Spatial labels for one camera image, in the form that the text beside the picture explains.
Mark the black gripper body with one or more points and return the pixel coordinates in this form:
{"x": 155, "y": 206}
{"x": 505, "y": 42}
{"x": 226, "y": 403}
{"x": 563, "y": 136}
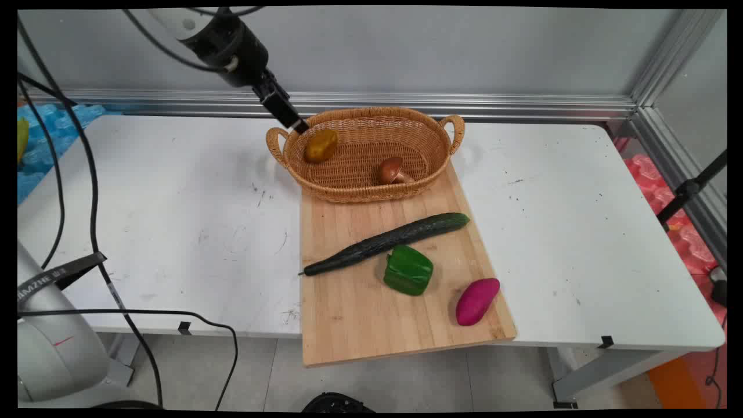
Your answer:
{"x": 232, "y": 46}

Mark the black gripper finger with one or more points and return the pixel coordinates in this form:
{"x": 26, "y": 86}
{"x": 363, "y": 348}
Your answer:
{"x": 273, "y": 84}
{"x": 290, "y": 119}

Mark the yellow-brown toy potato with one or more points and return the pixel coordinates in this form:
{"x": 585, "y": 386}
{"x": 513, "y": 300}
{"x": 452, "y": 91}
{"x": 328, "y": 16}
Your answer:
{"x": 321, "y": 145}

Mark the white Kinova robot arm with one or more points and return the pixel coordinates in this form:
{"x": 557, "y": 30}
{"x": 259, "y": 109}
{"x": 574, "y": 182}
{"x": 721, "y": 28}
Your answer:
{"x": 52, "y": 354}

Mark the woven wicker basket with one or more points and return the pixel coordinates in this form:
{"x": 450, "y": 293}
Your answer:
{"x": 365, "y": 157}

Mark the brown toy mushroom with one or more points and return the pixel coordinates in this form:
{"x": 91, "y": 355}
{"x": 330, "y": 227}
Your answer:
{"x": 392, "y": 170}

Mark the dark green toy cucumber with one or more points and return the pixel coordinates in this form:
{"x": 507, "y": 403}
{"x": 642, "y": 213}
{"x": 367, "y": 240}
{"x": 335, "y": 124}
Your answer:
{"x": 383, "y": 241}

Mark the green toy bell pepper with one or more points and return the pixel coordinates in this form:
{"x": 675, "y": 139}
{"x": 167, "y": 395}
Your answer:
{"x": 408, "y": 270}

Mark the wooden cutting board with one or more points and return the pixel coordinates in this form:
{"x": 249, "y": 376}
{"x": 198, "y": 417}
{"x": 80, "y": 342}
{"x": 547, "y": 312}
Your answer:
{"x": 383, "y": 302}

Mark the blue foam packing sheet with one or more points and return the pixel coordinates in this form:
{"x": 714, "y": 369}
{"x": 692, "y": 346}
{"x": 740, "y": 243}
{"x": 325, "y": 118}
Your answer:
{"x": 43, "y": 145}

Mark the yellow-green toy fruit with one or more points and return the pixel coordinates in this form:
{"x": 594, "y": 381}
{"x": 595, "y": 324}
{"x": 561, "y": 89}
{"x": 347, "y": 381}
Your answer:
{"x": 21, "y": 139}

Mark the black table edge clip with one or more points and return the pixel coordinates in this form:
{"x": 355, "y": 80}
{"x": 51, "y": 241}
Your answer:
{"x": 184, "y": 328}
{"x": 605, "y": 341}

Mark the purple toy sweet potato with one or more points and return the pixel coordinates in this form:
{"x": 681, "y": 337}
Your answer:
{"x": 476, "y": 302}

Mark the black round object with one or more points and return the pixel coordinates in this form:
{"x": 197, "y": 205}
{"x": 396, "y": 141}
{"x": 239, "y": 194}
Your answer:
{"x": 336, "y": 403}

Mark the grey metal table leg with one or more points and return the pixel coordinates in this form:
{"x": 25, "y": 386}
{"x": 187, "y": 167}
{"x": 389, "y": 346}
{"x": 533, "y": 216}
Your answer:
{"x": 609, "y": 371}
{"x": 123, "y": 357}

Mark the black tripod stand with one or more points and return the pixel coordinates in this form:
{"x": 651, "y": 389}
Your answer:
{"x": 691, "y": 188}

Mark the pink foam packing sheet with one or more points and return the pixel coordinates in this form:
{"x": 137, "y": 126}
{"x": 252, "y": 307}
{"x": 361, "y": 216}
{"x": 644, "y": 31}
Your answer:
{"x": 685, "y": 238}

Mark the small black device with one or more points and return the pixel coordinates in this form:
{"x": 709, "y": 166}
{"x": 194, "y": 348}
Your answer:
{"x": 720, "y": 287}

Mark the orange floor panel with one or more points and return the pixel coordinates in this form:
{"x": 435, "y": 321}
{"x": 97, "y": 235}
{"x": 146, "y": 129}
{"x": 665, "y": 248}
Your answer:
{"x": 673, "y": 383}

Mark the aluminium frame rail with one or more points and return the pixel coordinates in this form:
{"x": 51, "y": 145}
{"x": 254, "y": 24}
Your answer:
{"x": 406, "y": 104}
{"x": 679, "y": 168}

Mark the aluminium frame post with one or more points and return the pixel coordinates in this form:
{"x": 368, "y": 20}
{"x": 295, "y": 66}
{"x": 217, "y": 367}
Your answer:
{"x": 673, "y": 52}

